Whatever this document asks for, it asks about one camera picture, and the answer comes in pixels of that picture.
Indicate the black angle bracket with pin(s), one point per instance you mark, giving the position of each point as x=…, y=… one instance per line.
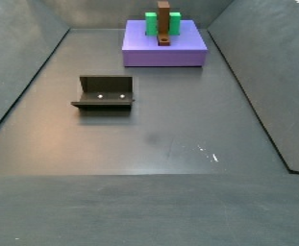
x=106, y=92

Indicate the purple base block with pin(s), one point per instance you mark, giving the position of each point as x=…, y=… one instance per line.
x=141, y=50

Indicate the left green block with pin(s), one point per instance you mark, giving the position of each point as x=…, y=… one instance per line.
x=151, y=23

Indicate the brown upright post with hole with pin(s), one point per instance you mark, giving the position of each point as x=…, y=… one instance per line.
x=163, y=23

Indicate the green block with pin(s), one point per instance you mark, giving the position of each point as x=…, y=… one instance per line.
x=151, y=23
x=176, y=20

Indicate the right green block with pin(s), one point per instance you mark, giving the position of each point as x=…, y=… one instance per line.
x=176, y=20

